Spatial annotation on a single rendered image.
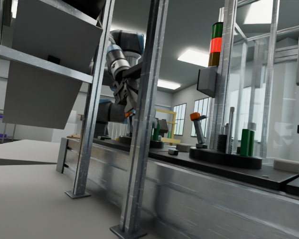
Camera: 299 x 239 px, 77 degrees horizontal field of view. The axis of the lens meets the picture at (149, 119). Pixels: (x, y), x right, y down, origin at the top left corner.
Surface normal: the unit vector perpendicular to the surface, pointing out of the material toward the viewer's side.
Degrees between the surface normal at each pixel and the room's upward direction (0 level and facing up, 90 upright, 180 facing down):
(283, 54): 90
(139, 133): 90
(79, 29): 135
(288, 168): 90
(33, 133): 90
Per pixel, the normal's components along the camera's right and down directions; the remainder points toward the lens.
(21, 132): 0.28, -0.04
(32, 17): 0.32, 0.71
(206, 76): -0.69, -0.14
